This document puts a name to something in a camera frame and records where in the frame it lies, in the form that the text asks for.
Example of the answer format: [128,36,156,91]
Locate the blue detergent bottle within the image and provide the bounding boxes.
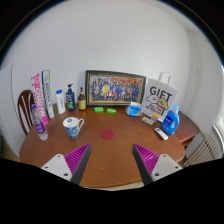
[161,103,181,136]

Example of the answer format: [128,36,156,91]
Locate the clear purple-label water bottle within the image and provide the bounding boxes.
[30,103,49,141]

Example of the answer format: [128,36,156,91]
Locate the framed group photo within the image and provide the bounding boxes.
[84,69,147,108]

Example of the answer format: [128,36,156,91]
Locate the dark wooden chair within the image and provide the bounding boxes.
[17,89,36,136]

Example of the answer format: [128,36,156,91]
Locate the small brown snack pack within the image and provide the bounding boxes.
[141,116,156,126]

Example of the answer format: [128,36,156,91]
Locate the white radiator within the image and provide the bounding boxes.
[182,133,221,168]

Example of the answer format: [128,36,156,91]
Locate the amber pump bottle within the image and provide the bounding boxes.
[77,86,88,111]

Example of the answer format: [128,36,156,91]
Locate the white blue printed mug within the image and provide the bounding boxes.
[62,116,85,140]

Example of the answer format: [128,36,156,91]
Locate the white door panel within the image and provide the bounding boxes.
[0,64,26,158]

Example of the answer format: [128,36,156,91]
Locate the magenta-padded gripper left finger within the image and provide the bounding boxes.
[40,143,92,186]

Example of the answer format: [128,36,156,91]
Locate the tall pink white tube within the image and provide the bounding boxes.
[30,72,49,126]

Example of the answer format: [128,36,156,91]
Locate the white paper gift bag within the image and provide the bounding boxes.
[141,71,178,123]

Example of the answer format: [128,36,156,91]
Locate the flat round red coaster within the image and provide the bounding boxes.
[100,128,116,141]

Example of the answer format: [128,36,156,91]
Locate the tall white blue tube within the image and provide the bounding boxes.
[41,69,56,120]

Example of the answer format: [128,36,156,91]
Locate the white remote control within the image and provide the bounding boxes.
[154,127,170,141]

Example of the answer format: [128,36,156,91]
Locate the dark blue pump bottle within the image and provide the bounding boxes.
[65,83,76,112]

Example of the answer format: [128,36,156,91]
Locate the white blue-capped lotion bottle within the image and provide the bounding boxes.
[55,89,67,115]

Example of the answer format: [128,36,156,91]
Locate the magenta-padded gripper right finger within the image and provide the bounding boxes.
[131,143,184,186]

